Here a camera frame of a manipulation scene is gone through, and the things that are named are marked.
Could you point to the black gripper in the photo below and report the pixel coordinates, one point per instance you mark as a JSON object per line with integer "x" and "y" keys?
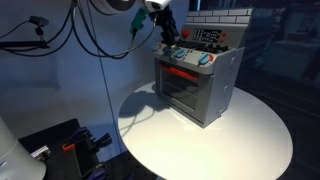
{"x": 165, "y": 21}

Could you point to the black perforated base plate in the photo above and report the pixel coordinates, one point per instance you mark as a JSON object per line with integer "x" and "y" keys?
{"x": 126, "y": 166}

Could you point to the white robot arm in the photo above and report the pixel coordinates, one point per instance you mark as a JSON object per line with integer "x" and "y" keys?
{"x": 113, "y": 5}

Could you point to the grey toy stove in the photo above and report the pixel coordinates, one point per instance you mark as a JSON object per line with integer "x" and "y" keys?
{"x": 220, "y": 80}

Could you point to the blue stove knob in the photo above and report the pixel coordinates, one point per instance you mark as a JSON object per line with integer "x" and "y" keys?
{"x": 180, "y": 53}
{"x": 203, "y": 59}
{"x": 155, "y": 46}
{"x": 167, "y": 52}

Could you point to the small red stove button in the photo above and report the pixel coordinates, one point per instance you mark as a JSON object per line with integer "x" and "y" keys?
{"x": 222, "y": 40}
{"x": 224, "y": 34}

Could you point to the white rounded cylinder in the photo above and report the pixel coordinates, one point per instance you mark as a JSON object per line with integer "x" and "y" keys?
{"x": 16, "y": 160}

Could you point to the silver metal block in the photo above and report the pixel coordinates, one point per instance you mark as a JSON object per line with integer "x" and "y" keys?
{"x": 41, "y": 153}

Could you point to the black camera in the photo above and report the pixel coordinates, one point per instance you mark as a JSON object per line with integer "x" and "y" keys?
{"x": 39, "y": 21}

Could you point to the black tool rack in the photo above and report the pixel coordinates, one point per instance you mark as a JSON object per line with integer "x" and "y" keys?
{"x": 63, "y": 163}

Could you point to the large red round stove button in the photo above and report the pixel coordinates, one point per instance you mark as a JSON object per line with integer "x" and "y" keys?
{"x": 185, "y": 33}

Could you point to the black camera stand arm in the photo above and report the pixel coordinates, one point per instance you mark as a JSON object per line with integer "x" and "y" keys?
{"x": 20, "y": 43}

